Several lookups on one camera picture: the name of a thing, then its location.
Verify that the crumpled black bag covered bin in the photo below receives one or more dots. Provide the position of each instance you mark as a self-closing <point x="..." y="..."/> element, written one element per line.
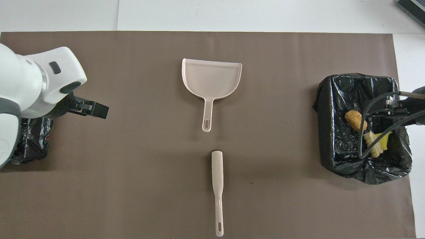
<point x="33" y="139"/>

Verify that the dark ribbed device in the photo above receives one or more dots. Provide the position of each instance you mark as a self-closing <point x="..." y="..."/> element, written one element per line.
<point x="415" y="8"/>

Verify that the open bin with black liner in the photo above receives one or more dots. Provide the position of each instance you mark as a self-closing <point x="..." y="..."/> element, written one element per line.
<point x="335" y="99"/>

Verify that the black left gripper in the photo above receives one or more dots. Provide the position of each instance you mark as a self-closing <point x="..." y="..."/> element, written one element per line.
<point x="83" y="107"/>

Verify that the pink plastic dustpan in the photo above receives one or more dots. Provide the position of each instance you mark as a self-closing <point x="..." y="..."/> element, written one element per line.
<point x="211" y="78"/>

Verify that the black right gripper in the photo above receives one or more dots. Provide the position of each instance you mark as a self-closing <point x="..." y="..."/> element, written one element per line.
<point x="410" y="108"/>

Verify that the small yellow sponge piece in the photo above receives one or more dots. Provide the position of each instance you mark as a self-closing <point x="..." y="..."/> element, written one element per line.
<point x="385" y="141"/>

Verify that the pink hand brush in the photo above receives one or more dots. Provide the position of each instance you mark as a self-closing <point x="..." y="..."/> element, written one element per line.
<point x="217" y="176"/>

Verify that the brown paper table mat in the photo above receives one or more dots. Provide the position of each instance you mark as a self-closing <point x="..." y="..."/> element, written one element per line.
<point x="199" y="159"/>

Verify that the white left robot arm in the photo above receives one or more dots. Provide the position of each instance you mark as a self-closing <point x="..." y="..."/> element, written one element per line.
<point x="33" y="83"/>

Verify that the brown bread roll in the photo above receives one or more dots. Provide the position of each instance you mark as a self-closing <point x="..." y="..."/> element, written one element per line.
<point x="354" y="120"/>

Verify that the pale ridged pastry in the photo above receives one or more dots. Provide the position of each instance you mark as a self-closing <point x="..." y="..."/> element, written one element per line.
<point x="373" y="146"/>

